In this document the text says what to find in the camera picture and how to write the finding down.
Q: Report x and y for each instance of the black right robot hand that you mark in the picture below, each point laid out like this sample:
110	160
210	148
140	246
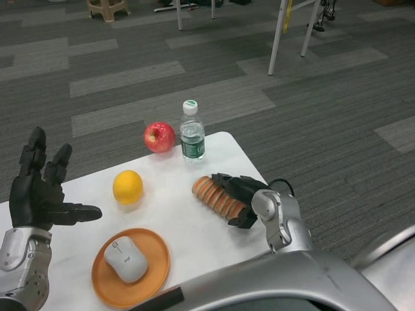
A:
243	189

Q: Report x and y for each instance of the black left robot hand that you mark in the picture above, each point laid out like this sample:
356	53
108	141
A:
30	201

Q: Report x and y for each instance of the ridged brown bread loaf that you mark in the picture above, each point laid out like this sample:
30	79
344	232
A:
210	194

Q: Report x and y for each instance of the red apple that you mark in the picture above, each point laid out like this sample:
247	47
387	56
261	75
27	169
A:
159	137

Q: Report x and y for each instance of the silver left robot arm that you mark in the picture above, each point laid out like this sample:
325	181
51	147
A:
22	259

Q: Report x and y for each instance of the clear water bottle green label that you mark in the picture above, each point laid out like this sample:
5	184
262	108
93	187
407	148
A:
193	142

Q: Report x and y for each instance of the yellow lemon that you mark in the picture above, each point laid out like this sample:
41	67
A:
127	187

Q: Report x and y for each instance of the silver robot chest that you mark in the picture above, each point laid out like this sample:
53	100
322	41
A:
275	282

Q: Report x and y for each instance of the orange round plate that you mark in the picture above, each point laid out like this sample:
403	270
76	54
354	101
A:
157	259

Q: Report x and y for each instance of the white computer mouse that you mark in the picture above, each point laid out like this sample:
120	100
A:
125	259

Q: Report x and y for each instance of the yellow black tape measure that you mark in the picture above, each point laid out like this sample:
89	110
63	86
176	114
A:
288	16

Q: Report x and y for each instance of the beige plastic stool dark seat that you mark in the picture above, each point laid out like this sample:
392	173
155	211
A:
108	8

